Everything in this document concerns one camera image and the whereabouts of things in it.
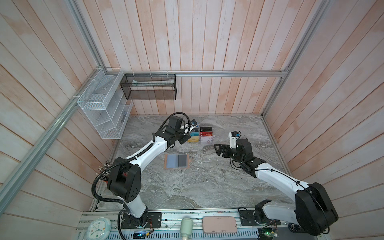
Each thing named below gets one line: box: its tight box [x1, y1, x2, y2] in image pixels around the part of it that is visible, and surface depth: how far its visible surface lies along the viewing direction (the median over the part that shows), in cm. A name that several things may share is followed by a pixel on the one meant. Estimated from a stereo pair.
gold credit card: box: [187, 136, 200, 143], surface depth 103 cm
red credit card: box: [199, 131, 213, 137], surface depth 104 cm
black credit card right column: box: [200, 126, 213, 132], surface depth 103 cm
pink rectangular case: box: [202, 216, 238, 234], surface depth 73 cm
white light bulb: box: [180, 217, 194, 240], surface depth 67 cm
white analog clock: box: [86, 217, 112, 240], surface depth 70 cm
